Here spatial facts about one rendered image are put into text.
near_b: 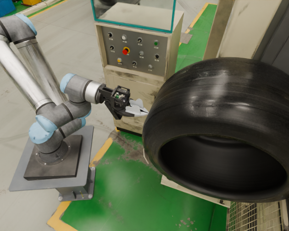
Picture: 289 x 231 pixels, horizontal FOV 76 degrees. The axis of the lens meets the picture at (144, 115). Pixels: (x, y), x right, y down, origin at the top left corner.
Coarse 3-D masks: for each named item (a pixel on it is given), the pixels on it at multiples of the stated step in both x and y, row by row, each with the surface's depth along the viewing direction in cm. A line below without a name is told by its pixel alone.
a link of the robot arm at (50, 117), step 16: (0, 32) 89; (0, 48) 85; (0, 64) 84; (16, 64) 84; (16, 80) 81; (32, 80) 83; (32, 96) 79; (48, 96) 83; (48, 112) 77; (64, 112) 79; (48, 128) 76
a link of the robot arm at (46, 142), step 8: (32, 128) 111; (40, 128) 112; (32, 136) 108; (40, 136) 108; (48, 136) 110; (56, 136) 116; (64, 136) 120; (40, 144) 112; (48, 144) 114; (56, 144) 120; (48, 152) 120
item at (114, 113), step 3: (105, 102) 77; (108, 102) 76; (108, 105) 77; (108, 108) 79; (111, 111) 80; (114, 111) 79; (114, 114) 81; (117, 114) 81; (114, 117) 83; (117, 117) 82; (120, 117) 83
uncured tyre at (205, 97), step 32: (192, 64) 67; (224, 64) 58; (256, 64) 57; (160, 96) 67; (192, 96) 53; (224, 96) 49; (256, 96) 47; (288, 96) 50; (160, 128) 60; (192, 128) 53; (224, 128) 49; (256, 128) 46; (288, 128) 45; (160, 160) 75; (192, 160) 98; (224, 160) 97; (256, 160) 87; (288, 160) 49; (224, 192) 79; (256, 192) 70; (288, 192) 60
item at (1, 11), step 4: (0, 0) 423; (4, 0) 431; (8, 0) 441; (0, 4) 425; (4, 4) 433; (8, 4) 443; (12, 4) 453; (0, 8) 427; (4, 8) 435; (8, 8) 445; (12, 8) 454; (0, 12) 429; (4, 12) 437; (8, 12) 446; (0, 16) 430
